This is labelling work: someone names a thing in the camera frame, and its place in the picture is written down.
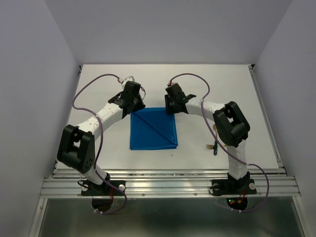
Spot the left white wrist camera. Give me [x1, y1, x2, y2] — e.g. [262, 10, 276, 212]
[122, 76, 135, 85]

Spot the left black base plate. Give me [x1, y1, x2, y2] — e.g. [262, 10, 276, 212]
[79, 180, 123, 197]

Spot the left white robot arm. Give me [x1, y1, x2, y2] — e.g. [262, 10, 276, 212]
[57, 80, 145, 196]

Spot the blue cloth napkin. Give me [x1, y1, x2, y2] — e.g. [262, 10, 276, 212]
[129, 107, 178, 151]

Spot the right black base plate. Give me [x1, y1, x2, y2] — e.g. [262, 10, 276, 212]
[208, 179, 257, 197]

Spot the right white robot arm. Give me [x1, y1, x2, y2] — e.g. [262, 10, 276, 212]
[164, 83, 250, 196]

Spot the gold fork green handle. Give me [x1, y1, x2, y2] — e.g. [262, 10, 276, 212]
[205, 144, 219, 150]

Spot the gold spoon green handle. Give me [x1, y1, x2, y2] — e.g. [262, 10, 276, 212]
[213, 124, 218, 156]

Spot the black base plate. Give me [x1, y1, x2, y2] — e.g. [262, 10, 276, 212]
[208, 179, 257, 197]
[79, 180, 123, 197]

